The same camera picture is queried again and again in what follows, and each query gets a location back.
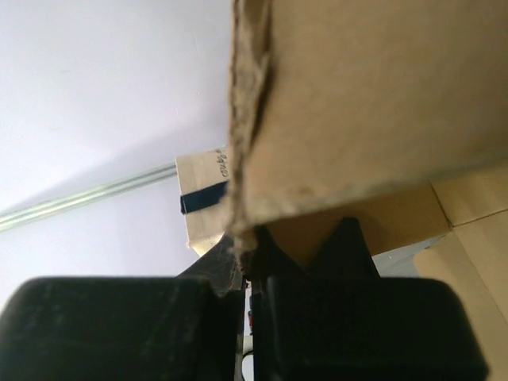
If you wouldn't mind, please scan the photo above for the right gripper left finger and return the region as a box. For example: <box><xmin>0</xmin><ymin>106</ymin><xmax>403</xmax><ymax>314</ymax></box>
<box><xmin>1</xmin><ymin>236</ymin><xmax>242</xmax><ymax>380</ymax></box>

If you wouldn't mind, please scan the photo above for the left aluminium frame post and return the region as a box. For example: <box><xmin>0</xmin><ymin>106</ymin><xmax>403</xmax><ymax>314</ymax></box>
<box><xmin>1</xmin><ymin>163</ymin><xmax>177</xmax><ymax>232</ymax></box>

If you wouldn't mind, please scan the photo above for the large brown cardboard box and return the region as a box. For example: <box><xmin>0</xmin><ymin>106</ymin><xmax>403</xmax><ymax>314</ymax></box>
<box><xmin>225</xmin><ymin>0</ymin><xmax>508</xmax><ymax>330</ymax></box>

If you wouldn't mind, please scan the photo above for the beige canvas tote bag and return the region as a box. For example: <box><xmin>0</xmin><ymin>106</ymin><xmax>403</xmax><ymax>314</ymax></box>
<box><xmin>175</xmin><ymin>147</ymin><xmax>230</xmax><ymax>256</ymax></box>

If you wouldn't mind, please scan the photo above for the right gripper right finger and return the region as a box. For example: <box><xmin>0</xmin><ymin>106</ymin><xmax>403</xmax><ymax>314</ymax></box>
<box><xmin>252</xmin><ymin>217</ymin><xmax>488</xmax><ymax>380</ymax></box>

